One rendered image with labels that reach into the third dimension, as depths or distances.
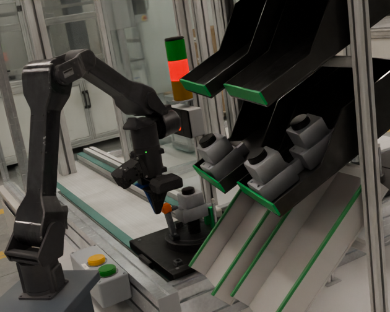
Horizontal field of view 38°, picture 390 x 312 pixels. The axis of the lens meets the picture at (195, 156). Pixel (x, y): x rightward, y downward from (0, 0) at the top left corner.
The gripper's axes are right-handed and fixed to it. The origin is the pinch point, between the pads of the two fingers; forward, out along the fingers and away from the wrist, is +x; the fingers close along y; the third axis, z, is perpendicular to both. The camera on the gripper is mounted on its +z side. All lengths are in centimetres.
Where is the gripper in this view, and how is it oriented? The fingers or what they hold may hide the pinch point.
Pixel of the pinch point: (155, 199)
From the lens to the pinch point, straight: 125.4
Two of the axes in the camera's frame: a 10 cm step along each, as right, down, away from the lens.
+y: 4.8, 1.6, -8.6
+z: -8.7, 2.4, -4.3
